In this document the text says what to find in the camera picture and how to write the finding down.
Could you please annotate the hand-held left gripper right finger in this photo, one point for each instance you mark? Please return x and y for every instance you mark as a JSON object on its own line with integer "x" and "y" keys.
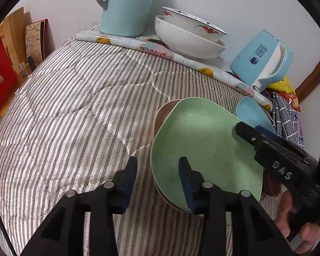
{"x": 186, "y": 184}

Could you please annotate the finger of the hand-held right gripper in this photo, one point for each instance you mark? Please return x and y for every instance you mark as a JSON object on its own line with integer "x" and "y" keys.
{"x": 246, "y": 133}
{"x": 269, "y": 134}

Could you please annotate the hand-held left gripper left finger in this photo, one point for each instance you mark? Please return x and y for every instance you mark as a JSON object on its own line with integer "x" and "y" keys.
{"x": 129, "y": 181}

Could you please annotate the green plate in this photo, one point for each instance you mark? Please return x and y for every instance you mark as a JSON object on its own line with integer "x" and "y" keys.
{"x": 197, "y": 138}

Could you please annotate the brown plate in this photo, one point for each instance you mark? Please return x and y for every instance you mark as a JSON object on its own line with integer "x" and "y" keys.
{"x": 162, "y": 117}

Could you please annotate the person's right hand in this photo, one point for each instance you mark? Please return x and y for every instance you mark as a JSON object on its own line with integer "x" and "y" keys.
{"x": 284, "y": 208}

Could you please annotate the grey checked cloth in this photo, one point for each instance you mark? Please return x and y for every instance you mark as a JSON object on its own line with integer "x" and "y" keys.
{"x": 285, "y": 120}

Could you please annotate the small light blue bowl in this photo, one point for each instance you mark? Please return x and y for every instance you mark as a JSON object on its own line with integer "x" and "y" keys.
{"x": 252, "y": 112}

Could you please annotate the red snack bag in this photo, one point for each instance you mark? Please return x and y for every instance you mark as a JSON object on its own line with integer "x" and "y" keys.
{"x": 294, "y": 102}

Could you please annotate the yellow chip bag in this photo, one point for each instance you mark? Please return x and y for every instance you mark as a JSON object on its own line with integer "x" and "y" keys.
{"x": 281, "y": 85}

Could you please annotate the light blue electric kettle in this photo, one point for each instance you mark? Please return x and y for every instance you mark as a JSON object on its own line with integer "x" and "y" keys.
{"x": 253, "y": 61}

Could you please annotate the fruit print table mat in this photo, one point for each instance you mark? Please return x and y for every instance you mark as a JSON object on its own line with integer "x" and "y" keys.
{"x": 194, "y": 64}

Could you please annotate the striped quilted blanket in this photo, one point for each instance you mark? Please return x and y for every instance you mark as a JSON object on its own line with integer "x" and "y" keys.
{"x": 69, "y": 112}

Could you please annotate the plain white bowl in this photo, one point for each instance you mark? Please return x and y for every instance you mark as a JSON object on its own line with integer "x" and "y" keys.
{"x": 186, "y": 48}

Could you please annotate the white bowl with red print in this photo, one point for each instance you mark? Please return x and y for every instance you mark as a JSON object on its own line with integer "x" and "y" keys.
{"x": 186, "y": 24}

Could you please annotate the red box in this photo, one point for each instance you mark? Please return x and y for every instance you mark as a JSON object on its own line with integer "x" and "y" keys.
{"x": 0, "y": 80}

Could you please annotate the light blue thermos jug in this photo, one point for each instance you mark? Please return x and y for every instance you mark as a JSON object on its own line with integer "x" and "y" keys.
{"x": 125, "y": 10}

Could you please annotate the patterned gift box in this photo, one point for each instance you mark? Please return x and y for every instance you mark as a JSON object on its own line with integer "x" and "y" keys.
{"x": 33, "y": 40}

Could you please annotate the cardboard box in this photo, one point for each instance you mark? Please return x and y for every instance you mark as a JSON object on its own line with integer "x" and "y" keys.
{"x": 16, "y": 24}

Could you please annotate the brown wooden frame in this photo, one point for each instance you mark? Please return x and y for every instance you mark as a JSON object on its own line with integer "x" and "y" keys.
{"x": 312, "y": 82}

